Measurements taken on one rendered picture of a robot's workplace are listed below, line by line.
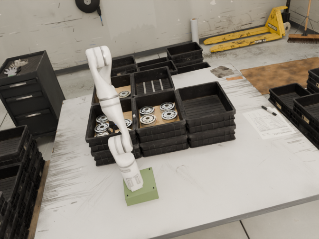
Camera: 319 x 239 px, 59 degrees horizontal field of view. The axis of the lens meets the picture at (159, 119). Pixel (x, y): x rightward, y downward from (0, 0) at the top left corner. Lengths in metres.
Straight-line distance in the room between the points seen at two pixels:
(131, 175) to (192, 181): 0.35
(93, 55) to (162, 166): 0.78
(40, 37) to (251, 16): 3.58
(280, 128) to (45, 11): 3.98
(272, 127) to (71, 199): 1.31
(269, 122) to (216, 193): 0.69
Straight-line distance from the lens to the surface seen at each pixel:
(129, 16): 4.94
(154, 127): 1.65
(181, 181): 1.62
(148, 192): 1.52
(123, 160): 1.41
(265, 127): 1.97
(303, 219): 2.39
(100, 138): 1.69
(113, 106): 1.32
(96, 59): 1.32
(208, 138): 1.78
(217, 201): 1.52
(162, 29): 5.07
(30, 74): 3.09
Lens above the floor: 1.89
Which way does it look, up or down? 34 degrees down
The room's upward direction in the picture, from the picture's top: 11 degrees counter-clockwise
